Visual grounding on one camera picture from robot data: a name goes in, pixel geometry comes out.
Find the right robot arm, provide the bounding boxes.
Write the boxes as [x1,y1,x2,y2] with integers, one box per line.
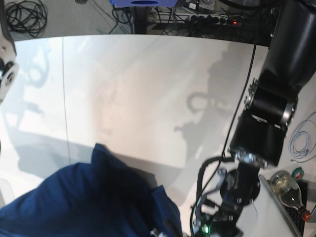
[0,0,19,104]

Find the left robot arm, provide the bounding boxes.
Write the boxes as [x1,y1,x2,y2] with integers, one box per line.
[190,0,316,237]

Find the coiled light blue cable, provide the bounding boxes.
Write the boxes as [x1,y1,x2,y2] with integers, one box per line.
[289,117,316,163]

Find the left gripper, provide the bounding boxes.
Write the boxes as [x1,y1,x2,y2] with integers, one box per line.
[191,195,244,237]

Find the black power strip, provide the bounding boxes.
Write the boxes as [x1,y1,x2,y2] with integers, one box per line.
[189,14,245,27]

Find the blue box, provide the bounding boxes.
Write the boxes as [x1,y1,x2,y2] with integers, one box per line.
[110,0,177,7]

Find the clear plastic bottle red cap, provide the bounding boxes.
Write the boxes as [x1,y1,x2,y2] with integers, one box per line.
[269,170,312,222]

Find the coiled black cable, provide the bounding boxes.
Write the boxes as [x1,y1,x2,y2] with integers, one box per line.
[4,0,48,38]

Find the green tape roll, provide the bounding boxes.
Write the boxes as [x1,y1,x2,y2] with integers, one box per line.
[291,167,304,181]

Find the dark blue t-shirt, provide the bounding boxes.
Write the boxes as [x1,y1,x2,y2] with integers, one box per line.
[0,144,183,237]

